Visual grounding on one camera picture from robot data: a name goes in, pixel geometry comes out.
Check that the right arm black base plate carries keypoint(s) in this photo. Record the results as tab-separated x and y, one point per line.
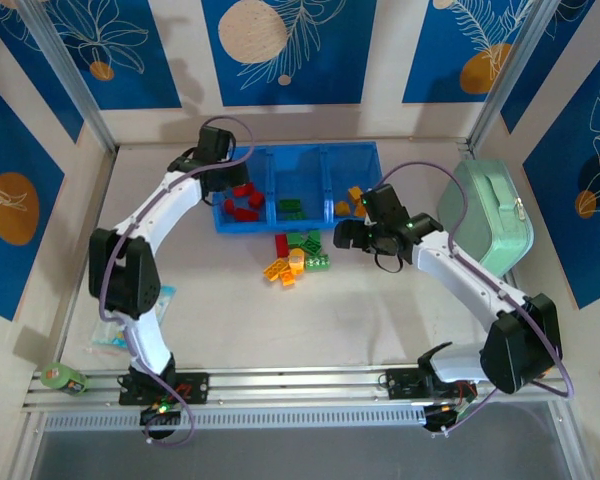
402	385

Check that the orange lego brick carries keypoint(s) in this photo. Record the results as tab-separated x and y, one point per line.
289	279
343	208

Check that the mint green zipper case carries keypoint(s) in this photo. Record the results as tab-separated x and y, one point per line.
495	220

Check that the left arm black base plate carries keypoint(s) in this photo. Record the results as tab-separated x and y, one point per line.
197	387

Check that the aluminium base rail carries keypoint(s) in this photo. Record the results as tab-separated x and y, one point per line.
305	382

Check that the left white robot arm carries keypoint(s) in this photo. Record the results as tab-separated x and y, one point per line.
150	340

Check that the aluminium side rail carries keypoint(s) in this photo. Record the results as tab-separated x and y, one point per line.
467	146
102	190

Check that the clear plastic bag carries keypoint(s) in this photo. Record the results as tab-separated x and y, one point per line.
165	297

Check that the aluminium frame post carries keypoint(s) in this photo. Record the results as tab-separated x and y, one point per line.
514	65
66	65

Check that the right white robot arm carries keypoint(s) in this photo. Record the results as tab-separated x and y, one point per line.
460	270

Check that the small yellow lego brick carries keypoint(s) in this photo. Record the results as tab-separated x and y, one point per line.
359	210

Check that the green can with label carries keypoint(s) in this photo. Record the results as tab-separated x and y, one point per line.
55	374

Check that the orange round lego piece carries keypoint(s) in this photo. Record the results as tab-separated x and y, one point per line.
296	261

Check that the blue three-compartment bin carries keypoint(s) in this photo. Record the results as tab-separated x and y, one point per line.
300	170

